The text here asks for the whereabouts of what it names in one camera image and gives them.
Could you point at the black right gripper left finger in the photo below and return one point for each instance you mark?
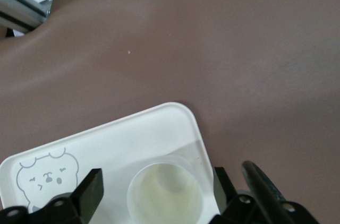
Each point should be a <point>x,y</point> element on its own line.
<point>90,194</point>

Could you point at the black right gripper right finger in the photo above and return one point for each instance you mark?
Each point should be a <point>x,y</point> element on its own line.
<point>225,197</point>

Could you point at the white plastic cup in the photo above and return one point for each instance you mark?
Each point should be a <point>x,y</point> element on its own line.
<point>164,194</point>

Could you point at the beige bear print tray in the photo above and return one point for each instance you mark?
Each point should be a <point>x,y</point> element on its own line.
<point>119,149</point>

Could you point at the brown table cover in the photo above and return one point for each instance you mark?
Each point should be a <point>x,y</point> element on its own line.
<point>186,48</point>

